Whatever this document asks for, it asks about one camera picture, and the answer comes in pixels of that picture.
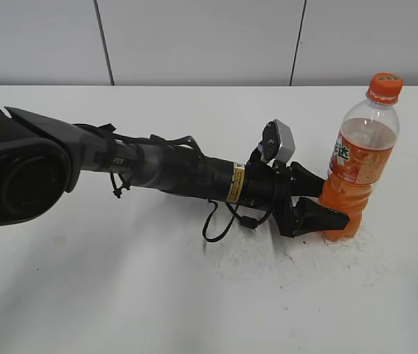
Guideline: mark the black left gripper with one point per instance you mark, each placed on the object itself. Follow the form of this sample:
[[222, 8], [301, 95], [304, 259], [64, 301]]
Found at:
[[272, 189]]

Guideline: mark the orange bottle cap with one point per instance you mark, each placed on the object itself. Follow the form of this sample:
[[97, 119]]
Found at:
[[385, 88]]

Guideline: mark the orange soda plastic bottle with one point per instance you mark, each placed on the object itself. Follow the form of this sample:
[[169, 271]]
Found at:
[[365, 140]]

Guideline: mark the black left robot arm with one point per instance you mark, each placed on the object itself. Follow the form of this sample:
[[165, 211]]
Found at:
[[41, 158]]

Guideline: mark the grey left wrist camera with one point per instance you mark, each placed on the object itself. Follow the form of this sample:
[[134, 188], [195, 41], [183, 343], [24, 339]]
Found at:
[[277, 142]]

